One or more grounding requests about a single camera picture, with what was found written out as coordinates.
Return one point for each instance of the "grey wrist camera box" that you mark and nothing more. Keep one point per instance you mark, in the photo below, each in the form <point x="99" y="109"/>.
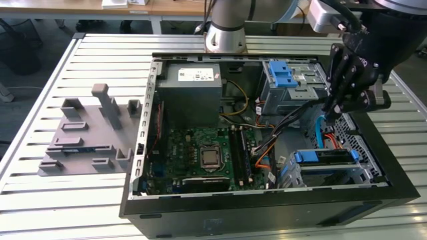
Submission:
<point x="320" y="17"/>

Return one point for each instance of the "grey power supply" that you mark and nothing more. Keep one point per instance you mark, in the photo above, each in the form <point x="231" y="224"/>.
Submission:
<point x="189" y="105"/>

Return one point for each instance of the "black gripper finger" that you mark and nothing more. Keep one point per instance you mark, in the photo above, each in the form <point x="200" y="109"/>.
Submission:
<point x="357" y="82"/>
<point x="337" y="75"/>

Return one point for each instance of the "black graphics card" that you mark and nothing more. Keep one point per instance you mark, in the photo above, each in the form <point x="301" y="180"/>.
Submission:
<point x="204" y="185"/>

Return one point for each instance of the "small white box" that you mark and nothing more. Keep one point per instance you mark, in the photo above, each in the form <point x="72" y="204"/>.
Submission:
<point x="137" y="2"/>

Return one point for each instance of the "blue plastic drive latch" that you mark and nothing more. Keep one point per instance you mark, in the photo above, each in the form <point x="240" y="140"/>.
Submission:
<point x="279" y="75"/>

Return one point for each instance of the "metal disk bay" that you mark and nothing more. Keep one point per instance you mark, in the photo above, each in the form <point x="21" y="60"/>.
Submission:
<point x="328" y="168"/>

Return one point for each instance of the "metal drive cage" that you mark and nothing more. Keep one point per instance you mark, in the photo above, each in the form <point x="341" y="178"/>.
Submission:
<point x="293" y="95"/>

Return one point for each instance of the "black PC case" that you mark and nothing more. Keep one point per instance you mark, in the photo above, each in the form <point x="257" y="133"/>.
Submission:
<point x="233" y="220"/>

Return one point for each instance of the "white furniture foot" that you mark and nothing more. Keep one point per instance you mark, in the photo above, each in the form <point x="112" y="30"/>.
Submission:
<point x="6" y="97"/>

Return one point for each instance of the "silver CPU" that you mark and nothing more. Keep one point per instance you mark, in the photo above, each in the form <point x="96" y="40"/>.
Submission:
<point x="211" y="157"/>

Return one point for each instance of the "green motherboard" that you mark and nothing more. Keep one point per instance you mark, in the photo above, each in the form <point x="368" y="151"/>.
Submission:
<point x="181" y="150"/>

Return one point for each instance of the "CPU socket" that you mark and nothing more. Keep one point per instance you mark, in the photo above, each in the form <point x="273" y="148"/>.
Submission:
<point x="211" y="170"/>

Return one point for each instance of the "black mesh bin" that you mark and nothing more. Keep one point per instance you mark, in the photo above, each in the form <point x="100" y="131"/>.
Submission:
<point x="20" y="50"/>

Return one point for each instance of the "installed RAM stick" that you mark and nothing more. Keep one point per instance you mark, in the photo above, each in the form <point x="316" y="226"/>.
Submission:
<point x="245" y="155"/>

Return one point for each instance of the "RAM stick in rack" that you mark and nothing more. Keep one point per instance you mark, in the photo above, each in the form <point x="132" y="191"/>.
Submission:
<point x="77" y="150"/>

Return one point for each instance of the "black RAM slot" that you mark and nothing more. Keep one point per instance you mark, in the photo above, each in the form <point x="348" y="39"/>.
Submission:
<point x="235" y="155"/>

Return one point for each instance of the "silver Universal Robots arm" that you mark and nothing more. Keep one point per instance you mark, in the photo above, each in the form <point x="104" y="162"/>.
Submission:
<point x="227" y="37"/>

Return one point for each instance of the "black chair base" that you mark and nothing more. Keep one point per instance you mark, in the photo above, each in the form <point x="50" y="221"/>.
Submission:
<point x="423" y="53"/>

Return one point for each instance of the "wooden desk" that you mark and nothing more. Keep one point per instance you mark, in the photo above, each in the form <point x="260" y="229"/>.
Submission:
<point x="93" y="10"/>

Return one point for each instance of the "grey parts rack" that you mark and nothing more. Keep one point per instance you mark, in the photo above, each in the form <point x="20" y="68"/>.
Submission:
<point x="81" y="161"/>

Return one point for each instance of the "large white box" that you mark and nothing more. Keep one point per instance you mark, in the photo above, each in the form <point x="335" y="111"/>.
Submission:
<point x="115" y="4"/>

